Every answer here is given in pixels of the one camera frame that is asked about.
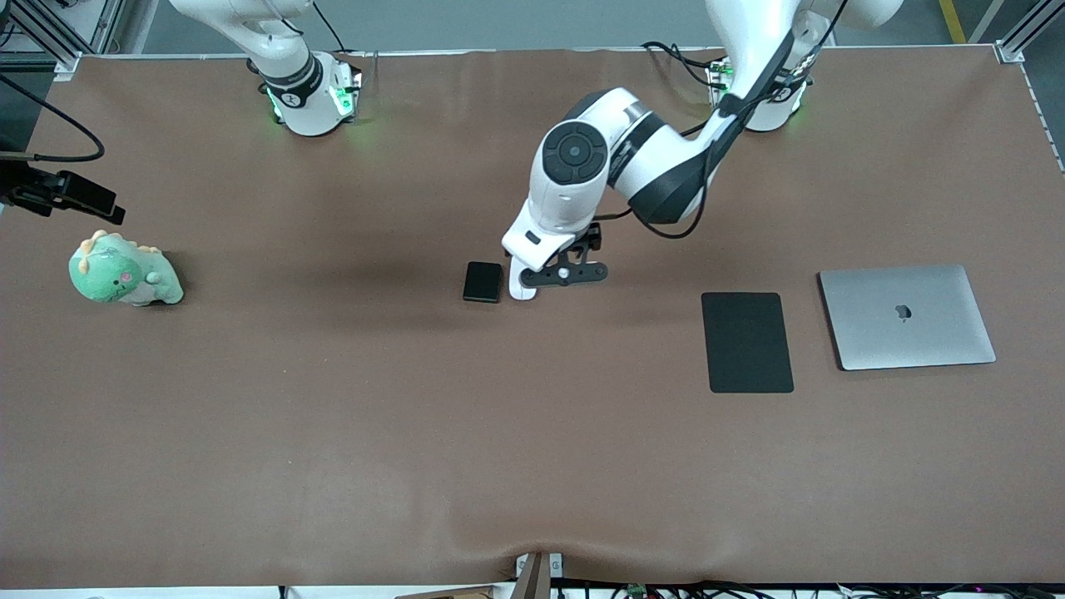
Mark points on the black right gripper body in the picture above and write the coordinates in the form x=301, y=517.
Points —
x=35, y=190

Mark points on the white computer mouse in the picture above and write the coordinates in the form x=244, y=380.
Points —
x=522, y=294

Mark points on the black phone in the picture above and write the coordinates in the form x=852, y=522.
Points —
x=482, y=283

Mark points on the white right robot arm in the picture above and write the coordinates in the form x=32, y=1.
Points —
x=304, y=91

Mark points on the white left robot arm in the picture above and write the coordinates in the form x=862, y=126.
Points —
x=574, y=191

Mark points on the black mouse pad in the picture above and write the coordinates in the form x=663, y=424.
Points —
x=747, y=341

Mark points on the green plush dinosaur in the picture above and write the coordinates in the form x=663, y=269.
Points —
x=108, y=274

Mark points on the brown table mat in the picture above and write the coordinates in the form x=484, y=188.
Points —
x=532, y=416

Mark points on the silver laptop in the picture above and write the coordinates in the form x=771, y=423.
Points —
x=907, y=324

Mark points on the small green circuit board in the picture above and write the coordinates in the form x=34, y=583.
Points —
x=637, y=591

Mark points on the aluminium frame post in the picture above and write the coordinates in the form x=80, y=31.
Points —
x=1011, y=50
x=108, y=25

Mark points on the brown and grey bracket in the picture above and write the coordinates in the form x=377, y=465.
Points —
x=532, y=578

